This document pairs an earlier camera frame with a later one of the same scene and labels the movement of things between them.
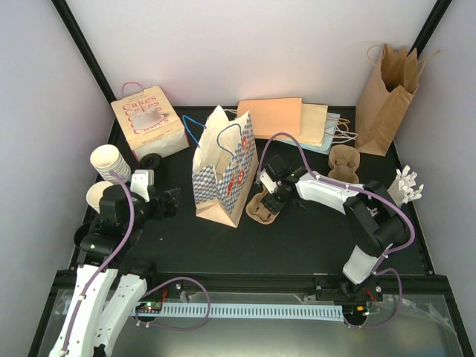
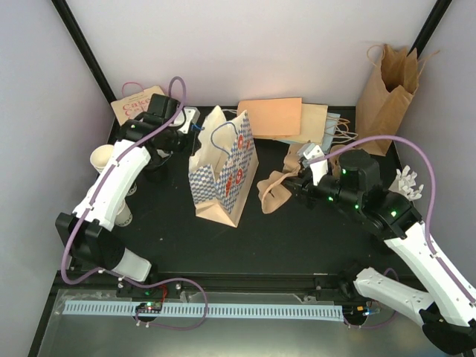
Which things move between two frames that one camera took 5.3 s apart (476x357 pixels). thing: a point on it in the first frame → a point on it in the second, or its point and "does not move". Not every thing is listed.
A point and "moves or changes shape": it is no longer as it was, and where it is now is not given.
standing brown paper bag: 387,97 does not move
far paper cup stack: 107,158 does not move
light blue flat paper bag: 332,120 does not move
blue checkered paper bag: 224,166 does not move
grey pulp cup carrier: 258,211 moves or changes shape
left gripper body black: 161,213 → 178,147
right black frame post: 425,35 does not move
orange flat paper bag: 269,117 does not move
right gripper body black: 278,204 → 306,191
